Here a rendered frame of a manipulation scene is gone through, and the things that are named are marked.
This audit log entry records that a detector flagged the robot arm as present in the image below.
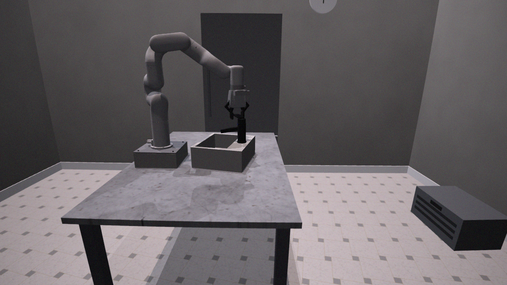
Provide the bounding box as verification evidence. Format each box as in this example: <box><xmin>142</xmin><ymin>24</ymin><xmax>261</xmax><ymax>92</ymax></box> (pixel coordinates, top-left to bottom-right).
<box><xmin>143</xmin><ymin>32</ymin><xmax>250</xmax><ymax>150</ymax></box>

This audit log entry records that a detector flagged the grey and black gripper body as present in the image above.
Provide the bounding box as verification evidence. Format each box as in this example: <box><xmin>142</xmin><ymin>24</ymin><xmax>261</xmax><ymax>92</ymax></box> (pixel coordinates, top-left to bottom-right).
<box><xmin>228</xmin><ymin>90</ymin><xmax>246</xmax><ymax>108</ymax></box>

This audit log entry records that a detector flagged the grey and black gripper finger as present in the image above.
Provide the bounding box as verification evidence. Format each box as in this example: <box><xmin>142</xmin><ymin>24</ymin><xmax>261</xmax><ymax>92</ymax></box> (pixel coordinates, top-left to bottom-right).
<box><xmin>224</xmin><ymin>101</ymin><xmax>234</xmax><ymax>120</ymax></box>
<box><xmin>241</xmin><ymin>102</ymin><xmax>249</xmax><ymax>117</ymax></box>

